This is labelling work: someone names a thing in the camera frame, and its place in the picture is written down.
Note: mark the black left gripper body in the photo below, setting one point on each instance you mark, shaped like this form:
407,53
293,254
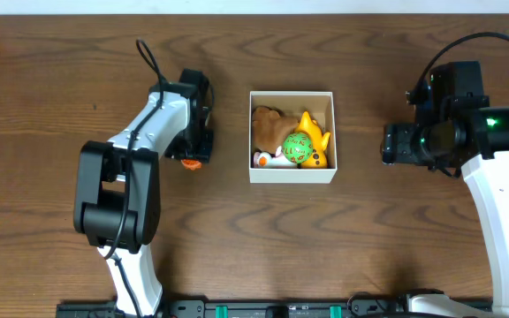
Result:
202,147

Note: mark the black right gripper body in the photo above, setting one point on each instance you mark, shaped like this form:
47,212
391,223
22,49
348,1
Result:
410,145

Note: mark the orange lattice ball toy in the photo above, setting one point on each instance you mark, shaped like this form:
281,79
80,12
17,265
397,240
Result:
190,164

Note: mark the pink white duck toy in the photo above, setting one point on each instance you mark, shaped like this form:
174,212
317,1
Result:
265,160

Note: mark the brown plush bear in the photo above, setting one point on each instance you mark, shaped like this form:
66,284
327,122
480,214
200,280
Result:
270,129

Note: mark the yellow plastic toy figure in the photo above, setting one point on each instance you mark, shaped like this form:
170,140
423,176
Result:
319,139

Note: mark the green number ball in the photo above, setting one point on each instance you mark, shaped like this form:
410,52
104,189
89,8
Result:
297,147

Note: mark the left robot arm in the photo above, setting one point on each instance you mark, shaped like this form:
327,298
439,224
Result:
117,203

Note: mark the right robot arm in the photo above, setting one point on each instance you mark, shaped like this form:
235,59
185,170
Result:
457,132

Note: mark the white cardboard box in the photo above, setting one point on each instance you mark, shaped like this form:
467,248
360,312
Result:
320,107

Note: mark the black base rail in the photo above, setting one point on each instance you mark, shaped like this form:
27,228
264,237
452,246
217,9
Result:
281,309

